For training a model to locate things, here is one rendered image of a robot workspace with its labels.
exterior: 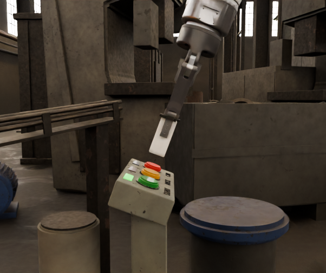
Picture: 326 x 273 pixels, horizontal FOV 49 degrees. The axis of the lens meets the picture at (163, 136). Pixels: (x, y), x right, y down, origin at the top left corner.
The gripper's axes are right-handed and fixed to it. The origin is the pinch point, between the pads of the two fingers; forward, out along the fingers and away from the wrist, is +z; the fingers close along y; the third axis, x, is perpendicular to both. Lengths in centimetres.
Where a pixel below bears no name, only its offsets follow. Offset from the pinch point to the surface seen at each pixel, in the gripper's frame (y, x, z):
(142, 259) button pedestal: -2.1, 4.7, 24.7
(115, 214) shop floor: -164, -9, 78
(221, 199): -50, 26, 18
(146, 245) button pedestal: -2.2, 4.5, 21.6
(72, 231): 2.0, -9.6, 22.3
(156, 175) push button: -6.0, 1.7, 8.7
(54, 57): -216, -98, -5
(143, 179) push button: 1.6, -0.7, 8.5
